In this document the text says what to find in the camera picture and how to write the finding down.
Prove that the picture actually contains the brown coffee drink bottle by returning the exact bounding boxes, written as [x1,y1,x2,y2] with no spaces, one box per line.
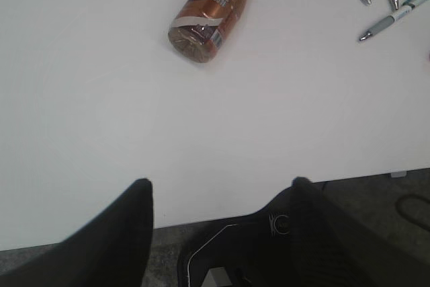
[168,0,247,63]

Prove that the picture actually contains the black floor cable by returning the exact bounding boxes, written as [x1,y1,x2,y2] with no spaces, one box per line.
[322,179,430,229]

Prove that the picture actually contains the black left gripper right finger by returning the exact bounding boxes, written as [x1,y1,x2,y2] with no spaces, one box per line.
[290,177,429,286]

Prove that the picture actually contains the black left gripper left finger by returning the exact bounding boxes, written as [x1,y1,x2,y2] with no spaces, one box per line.
[1,179,154,286]

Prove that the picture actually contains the blue grey pen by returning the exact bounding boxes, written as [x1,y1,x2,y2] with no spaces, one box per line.
[358,0,428,42]

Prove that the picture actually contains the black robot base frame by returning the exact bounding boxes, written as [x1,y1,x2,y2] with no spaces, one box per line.
[177,188,299,286]

